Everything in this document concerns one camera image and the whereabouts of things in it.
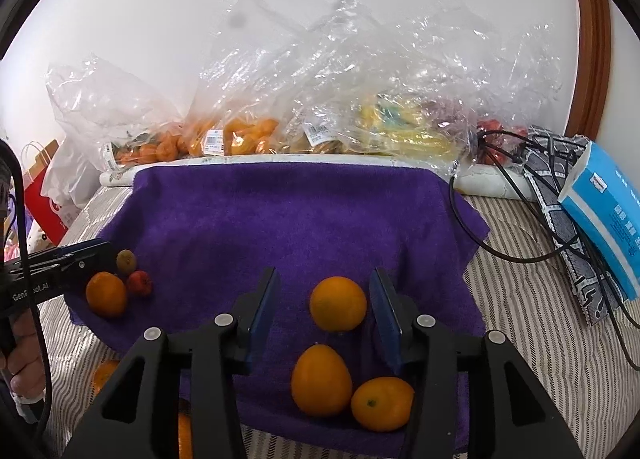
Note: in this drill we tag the person's left hand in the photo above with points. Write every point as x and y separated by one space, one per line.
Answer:
25 351

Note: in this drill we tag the clear bag of brown fruit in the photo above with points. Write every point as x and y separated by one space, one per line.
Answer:
325 139

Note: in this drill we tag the small red fruit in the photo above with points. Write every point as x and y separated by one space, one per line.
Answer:
139 283

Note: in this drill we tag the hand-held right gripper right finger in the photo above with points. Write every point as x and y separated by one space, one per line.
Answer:
385 319

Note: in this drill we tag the clear bag of leafy tangerines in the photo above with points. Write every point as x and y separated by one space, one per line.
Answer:
115 104

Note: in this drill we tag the large orange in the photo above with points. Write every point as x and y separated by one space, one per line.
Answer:
321 380

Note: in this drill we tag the wooden door frame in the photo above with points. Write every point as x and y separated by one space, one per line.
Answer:
590 54

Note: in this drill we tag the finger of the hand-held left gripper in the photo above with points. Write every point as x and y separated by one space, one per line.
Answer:
85 246
90 269

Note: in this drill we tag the white plastic bag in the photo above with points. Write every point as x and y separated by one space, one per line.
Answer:
70 179

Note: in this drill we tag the purple towel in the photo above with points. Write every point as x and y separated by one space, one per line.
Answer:
300 219

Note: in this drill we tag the blue tissue box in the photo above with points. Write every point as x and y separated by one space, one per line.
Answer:
605 214

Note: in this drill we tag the clear bag of red fruit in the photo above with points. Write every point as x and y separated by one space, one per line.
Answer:
495 139

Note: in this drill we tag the red paper bag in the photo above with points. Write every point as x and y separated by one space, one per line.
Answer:
42 199

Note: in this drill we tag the small orange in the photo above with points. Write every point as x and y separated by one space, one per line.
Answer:
382 404

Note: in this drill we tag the black white patterned cloth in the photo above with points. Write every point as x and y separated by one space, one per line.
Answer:
555 199

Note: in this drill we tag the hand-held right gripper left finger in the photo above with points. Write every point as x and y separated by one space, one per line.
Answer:
265 314

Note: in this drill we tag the clear bag of yellow fruit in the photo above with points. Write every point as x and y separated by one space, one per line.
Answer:
410 129

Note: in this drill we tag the clear bag of oranges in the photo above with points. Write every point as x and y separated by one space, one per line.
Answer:
250 134

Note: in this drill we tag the small green fruit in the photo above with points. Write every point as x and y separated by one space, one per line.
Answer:
126 260

